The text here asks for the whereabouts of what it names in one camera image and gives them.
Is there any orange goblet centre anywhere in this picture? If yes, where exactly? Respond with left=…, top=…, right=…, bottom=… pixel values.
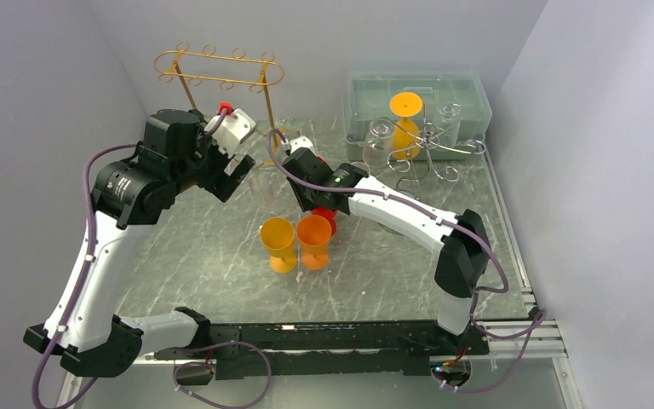
left=296, top=215, right=332, bottom=271

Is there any clear ribbed wine glass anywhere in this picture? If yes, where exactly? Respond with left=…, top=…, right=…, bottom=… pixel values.
left=433, top=100, right=463, bottom=148

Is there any gold wire glass rack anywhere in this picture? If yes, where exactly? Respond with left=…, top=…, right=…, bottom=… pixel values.
left=153, top=41, right=302, bottom=170

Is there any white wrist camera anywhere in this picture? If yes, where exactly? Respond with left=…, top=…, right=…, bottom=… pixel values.
left=205, top=108, right=256, bottom=158
left=284, top=135, right=318, bottom=156

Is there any yellow goblet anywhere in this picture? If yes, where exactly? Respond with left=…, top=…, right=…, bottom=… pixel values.
left=389, top=91, right=423, bottom=160
left=260, top=217, right=297, bottom=274

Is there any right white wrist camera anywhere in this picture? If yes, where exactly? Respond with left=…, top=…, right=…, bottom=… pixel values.
left=284, top=135, right=318, bottom=156

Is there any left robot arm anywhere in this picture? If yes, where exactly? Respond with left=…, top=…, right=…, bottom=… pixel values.
left=24, top=108, right=256, bottom=378

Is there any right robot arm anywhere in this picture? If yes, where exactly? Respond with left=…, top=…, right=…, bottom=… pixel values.
left=278, top=147, right=493, bottom=354

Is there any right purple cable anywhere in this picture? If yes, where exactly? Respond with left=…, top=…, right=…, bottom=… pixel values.
left=266, top=128, right=548, bottom=395

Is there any silver wire glass rack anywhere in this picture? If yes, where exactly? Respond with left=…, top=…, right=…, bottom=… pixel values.
left=388, top=121, right=486, bottom=199

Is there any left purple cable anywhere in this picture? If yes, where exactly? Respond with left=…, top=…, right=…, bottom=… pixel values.
left=31, top=101, right=274, bottom=409

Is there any clear plastic storage box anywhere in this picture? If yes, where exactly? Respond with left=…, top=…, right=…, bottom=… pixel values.
left=343, top=70, right=492, bottom=160

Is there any tall clear flute glass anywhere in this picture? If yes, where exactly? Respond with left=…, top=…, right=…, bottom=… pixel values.
left=248, top=170, right=275, bottom=206

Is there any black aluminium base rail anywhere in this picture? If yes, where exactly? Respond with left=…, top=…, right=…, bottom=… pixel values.
left=69, top=319, right=569, bottom=380

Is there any red goblet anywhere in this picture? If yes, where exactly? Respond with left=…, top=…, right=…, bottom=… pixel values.
left=310, top=156, right=337, bottom=236

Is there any purple cable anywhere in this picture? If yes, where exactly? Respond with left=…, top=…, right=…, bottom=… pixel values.
left=266, top=128, right=548, bottom=395
left=31, top=101, right=274, bottom=409

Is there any clear stemless glass front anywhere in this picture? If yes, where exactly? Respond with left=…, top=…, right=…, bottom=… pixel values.
left=362, top=118, right=395, bottom=172

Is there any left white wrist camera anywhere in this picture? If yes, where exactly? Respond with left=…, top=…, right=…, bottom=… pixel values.
left=205, top=108, right=256, bottom=158

